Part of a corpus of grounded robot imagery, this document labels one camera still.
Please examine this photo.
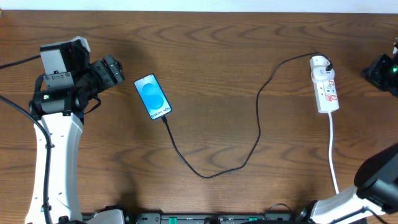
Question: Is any blue smartphone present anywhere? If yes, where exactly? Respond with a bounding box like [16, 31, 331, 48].
[134, 73, 172, 120]

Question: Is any black charging cable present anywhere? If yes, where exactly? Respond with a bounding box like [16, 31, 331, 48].
[160, 52, 333, 180]

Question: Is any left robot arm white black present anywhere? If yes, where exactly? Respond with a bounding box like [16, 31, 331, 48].
[25, 36, 125, 223]

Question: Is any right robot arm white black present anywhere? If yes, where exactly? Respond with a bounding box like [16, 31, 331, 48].
[295, 54, 397, 223]

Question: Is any white charger adapter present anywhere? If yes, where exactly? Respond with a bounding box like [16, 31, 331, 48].
[311, 66, 335, 83]

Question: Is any white power strip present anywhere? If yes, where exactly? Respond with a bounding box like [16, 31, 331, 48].
[310, 55, 339, 114]

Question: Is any white power strip cord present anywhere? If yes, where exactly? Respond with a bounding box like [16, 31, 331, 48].
[327, 112, 340, 195]

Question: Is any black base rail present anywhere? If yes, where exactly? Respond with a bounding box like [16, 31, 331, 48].
[126, 212, 307, 224]

